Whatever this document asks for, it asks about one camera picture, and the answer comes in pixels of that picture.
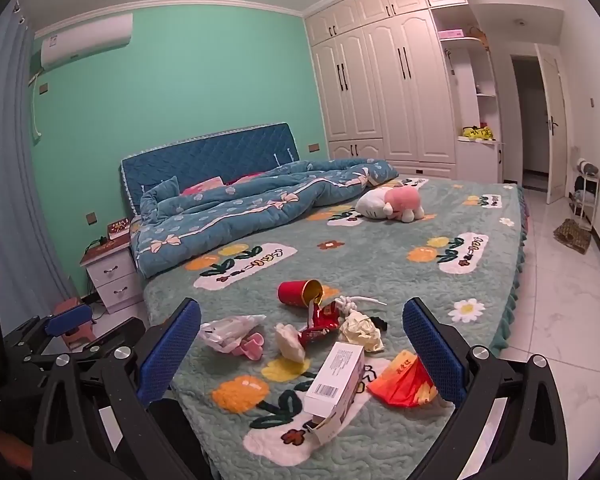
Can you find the brown plastic stool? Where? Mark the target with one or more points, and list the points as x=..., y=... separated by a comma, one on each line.
x=80, y=341

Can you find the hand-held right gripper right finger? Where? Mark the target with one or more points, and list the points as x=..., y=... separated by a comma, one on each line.
x=432, y=350

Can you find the blue velvet pillow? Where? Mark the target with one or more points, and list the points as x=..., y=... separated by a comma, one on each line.
x=160, y=195

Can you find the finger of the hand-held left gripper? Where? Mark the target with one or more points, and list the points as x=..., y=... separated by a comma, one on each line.
x=70, y=320
x=125, y=331

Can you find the green floral bed cover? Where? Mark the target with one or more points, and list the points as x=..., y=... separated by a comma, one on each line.
x=380, y=270

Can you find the red paper cup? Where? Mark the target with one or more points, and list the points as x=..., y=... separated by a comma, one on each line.
x=292, y=292

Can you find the cream crumpled paper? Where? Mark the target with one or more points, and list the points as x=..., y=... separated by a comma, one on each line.
x=360, y=332

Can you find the brown woven mat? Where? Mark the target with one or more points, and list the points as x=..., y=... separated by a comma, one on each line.
x=572, y=236

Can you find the red snack wrapper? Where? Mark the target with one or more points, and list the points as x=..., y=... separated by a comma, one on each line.
x=320, y=322

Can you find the blue grey curtain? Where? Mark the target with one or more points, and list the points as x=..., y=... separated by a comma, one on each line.
x=10, y=160

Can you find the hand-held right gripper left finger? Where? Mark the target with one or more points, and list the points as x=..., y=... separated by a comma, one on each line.
x=172, y=345

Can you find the pink box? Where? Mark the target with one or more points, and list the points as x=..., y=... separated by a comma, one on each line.
x=451, y=34

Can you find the yellow black bag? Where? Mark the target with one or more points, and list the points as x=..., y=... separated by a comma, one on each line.
x=477, y=132

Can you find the white crumpled tissue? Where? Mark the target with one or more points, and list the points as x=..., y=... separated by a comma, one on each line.
x=290, y=342

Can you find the orange red plastic bag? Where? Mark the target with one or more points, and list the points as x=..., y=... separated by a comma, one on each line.
x=400, y=382

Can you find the pink pillow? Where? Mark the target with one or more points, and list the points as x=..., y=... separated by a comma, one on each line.
x=200, y=187

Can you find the grey folded cloth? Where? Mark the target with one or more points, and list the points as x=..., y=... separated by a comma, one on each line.
x=587, y=166

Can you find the white pink plush toy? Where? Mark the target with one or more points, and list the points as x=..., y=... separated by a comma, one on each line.
x=380, y=205

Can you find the blue quilted headboard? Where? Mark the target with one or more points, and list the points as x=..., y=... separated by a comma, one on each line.
x=205, y=155

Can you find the white wardrobe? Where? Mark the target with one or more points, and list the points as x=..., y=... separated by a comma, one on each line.
x=380, y=85

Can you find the woven basket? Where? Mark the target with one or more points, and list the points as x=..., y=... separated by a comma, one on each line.
x=478, y=39

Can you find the blue bow print quilt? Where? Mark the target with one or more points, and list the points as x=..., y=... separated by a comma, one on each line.
x=240, y=210

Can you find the floral clear plastic bag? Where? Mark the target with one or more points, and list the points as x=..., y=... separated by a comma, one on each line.
x=225, y=330

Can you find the white cardboard box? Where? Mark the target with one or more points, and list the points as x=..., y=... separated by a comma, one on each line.
x=330, y=380

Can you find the white shelf rack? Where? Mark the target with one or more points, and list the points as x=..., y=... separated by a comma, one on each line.
x=586, y=200

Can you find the white nightstand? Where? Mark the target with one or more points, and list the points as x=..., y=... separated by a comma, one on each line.
x=112, y=270

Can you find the white corner shelf unit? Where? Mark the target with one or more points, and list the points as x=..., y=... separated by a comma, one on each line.
x=475, y=160

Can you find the white air conditioner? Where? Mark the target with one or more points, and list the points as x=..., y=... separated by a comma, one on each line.
x=85, y=40

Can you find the person's left forearm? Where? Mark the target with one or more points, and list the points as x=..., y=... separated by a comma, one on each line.
x=12, y=457

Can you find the white door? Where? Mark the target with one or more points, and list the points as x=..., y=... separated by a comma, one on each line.
x=551, y=135

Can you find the small pink item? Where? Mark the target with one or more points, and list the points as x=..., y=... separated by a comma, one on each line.
x=252, y=348

